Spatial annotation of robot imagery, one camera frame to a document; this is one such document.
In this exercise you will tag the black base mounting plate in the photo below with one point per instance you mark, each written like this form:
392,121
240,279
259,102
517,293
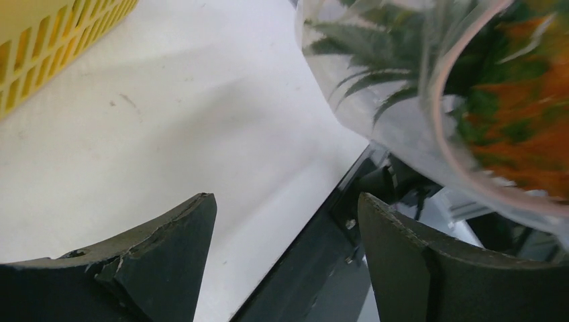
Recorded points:
322,276

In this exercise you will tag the toy pineapple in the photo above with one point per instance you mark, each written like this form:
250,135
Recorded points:
511,78

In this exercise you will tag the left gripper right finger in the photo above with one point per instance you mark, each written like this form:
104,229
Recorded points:
421,274

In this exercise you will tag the yellow plastic basket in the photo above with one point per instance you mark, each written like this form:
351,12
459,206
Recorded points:
39,38

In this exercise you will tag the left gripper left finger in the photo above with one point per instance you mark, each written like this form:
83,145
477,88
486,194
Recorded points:
152,272

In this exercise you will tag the clear zip top bag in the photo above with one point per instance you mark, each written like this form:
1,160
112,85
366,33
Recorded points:
420,132

